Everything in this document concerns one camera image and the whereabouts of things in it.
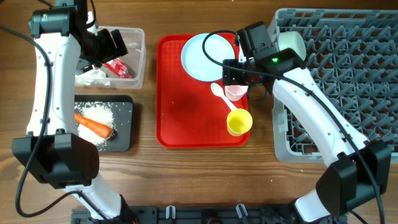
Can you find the yellow plastic cup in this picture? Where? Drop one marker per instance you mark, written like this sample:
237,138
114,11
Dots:
239,122

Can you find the white plastic spoon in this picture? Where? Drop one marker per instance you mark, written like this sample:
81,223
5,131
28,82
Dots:
218,91

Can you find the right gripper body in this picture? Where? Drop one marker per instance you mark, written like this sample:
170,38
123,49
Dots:
236,76

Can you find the clear plastic waste bin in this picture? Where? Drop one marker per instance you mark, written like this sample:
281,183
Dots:
134,38

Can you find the orange carrot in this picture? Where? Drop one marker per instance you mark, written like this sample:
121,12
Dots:
99,129

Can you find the mint green bowl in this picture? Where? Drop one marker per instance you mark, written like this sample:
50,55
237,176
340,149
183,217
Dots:
292,40

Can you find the pile of white rice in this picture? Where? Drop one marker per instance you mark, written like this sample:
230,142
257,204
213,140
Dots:
96,111

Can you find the grey dishwasher rack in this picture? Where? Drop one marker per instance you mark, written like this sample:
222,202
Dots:
352,56

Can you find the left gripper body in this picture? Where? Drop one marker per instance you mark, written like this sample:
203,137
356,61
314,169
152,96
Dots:
101,48

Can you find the black food waste tray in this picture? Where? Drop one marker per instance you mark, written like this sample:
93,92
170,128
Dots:
122,108

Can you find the red snack wrapper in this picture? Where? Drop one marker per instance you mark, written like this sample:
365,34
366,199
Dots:
118,68

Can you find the light blue plate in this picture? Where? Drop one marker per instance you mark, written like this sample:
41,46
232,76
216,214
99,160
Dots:
197,65

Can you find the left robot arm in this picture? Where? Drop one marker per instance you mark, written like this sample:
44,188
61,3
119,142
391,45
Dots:
66,40

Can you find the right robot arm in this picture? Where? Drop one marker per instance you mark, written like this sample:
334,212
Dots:
357,169

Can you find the red serving tray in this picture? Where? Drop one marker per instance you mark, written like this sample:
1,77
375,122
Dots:
188,115

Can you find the white napkin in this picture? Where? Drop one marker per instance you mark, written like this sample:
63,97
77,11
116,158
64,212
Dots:
92,77

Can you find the pink plastic cup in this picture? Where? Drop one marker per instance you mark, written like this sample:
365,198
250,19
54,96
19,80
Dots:
235,92

